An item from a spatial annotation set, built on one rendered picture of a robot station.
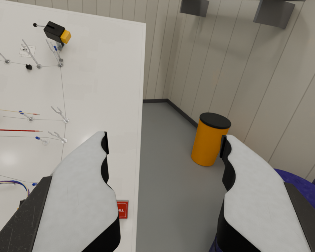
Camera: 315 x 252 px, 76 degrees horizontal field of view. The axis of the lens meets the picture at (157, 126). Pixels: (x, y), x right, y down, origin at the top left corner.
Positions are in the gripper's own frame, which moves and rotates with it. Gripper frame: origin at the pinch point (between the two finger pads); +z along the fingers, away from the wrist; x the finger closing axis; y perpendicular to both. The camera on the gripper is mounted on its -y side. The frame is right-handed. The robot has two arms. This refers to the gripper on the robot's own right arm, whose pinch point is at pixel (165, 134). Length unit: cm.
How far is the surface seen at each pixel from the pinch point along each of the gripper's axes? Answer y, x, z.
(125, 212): 48, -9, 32
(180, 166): 162, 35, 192
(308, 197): 81, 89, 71
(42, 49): 5, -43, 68
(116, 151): 35, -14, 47
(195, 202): 163, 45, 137
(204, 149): 139, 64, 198
